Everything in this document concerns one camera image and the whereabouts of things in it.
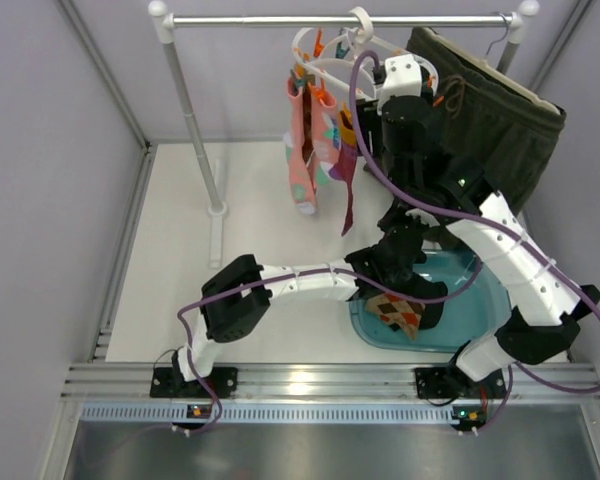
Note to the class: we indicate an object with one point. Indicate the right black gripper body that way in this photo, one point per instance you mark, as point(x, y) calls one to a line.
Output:
point(368, 126)

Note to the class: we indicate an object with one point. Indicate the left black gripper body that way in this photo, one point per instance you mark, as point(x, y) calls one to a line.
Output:
point(425, 293)

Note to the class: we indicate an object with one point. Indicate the brown argyle sock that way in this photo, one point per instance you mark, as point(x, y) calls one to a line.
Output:
point(397, 314)

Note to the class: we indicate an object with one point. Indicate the maroon purple sock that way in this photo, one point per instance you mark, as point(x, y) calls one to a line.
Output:
point(346, 164)

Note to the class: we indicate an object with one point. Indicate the white clip sock hanger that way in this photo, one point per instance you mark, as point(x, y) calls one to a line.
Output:
point(342, 52)

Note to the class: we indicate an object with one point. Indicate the pink patterned sock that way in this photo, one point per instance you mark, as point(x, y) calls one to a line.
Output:
point(300, 180)
point(325, 136)

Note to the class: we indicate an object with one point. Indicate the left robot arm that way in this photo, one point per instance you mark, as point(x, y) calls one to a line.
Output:
point(236, 299)

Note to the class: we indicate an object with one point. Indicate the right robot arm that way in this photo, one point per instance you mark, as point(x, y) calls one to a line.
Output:
point(400, 138)

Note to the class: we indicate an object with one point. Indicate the teal plastic basin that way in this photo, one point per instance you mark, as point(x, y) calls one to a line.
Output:
point(484, 306)

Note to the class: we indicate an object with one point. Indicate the olive green shorts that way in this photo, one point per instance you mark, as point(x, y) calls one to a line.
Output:
point(494, 120)

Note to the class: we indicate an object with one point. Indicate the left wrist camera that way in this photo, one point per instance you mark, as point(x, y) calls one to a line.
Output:
point(423, 217)

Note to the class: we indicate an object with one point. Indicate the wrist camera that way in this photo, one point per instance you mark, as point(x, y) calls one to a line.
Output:
point(423, 217)
point(398, 76)

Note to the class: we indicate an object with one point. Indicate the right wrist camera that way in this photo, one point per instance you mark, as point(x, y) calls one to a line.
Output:
point(398, 76)

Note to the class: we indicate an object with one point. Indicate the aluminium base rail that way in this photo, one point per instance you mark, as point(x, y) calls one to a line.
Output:
point(279, 393)

